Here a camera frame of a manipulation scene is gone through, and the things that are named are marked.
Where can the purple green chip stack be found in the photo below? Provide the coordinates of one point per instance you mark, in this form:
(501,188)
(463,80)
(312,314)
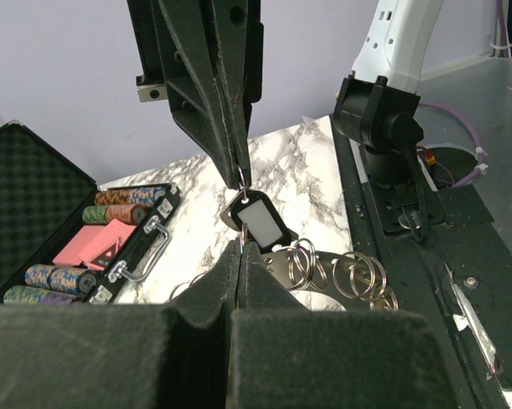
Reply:
(20,294)

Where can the black poker chip case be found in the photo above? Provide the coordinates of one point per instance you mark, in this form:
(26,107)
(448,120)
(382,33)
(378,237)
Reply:
(42,197)

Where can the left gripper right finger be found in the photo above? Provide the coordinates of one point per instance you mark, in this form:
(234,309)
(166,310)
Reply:
(286,356)

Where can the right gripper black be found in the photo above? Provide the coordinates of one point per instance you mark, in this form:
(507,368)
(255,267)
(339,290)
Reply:
(205,59)

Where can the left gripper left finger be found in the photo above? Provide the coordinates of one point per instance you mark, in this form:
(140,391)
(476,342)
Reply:
(172,355)

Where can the red playing cards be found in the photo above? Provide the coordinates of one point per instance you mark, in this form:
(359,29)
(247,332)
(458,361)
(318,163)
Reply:
(94,246)

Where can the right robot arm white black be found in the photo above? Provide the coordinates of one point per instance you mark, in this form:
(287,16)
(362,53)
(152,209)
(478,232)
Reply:
(378,98)

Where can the black mounting rail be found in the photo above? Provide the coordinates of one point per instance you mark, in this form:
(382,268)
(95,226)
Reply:
(444,260)

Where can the metal keyring disc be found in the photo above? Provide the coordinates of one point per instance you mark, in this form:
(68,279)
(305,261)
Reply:
(329,281)

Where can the black white tag key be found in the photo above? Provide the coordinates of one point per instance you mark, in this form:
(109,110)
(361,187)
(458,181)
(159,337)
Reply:
(252,213)

